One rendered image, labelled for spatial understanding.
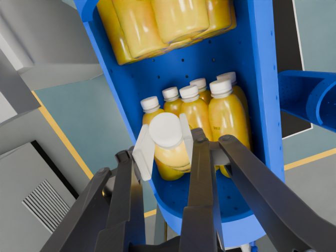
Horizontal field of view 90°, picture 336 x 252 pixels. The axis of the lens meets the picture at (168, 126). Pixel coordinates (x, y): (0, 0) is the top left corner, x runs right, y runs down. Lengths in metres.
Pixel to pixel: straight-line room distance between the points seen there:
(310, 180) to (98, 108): 2.22
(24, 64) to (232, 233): 0.57
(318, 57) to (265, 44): 1.61
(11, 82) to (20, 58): 0.07
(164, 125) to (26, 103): 0.39
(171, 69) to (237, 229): 0.37
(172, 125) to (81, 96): 1.46
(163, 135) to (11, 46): 0.46
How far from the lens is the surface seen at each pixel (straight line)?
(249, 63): 0.40
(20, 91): 0.53
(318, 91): 1.13
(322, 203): 2.64
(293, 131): 1.73
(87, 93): 1.60
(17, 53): 0.56
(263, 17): 0.25
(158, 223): 1.15
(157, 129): 0.19
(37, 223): 1.77
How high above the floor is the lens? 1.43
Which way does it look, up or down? 70 degrees down
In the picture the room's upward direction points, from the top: 180 degrees clockwise
